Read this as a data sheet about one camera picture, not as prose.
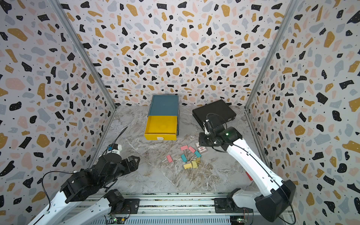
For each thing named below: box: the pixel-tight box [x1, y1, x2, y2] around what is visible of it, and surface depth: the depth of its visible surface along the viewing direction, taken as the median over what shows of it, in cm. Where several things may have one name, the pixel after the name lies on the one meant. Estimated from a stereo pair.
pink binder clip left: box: [166, 154, 173, 163], surface depth 93 cm
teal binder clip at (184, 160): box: [180, 153, 188, 163], surface depth 93 cm
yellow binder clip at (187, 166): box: [183, 163, 193, 170], surface depth 90 cm
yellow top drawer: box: [144, 115, 178, 141], surface depth 92 cm
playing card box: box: [197, 146, 208, 154], surface depth 97 cm
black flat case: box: [192, 99, 237, 129], surface depth 116 cm
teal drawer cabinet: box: [144, 94, 180, 141], surface depth 92 cm
